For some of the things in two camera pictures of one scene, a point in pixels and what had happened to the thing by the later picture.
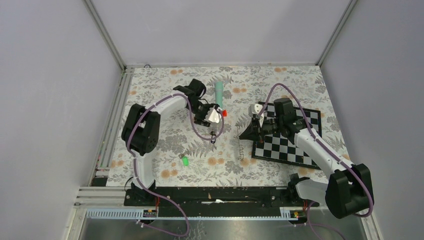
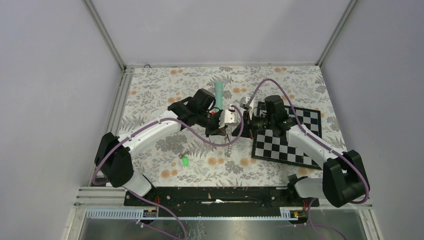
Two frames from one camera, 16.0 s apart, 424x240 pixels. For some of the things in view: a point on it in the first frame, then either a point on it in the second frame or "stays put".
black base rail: [217, 201] stays put
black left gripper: [201, 120] to [221, 132]
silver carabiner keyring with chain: [241, 157] to [228, 137]
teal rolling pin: [219, 92] stays put
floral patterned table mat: [192, 152] stays put
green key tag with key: [185, 159] stays put
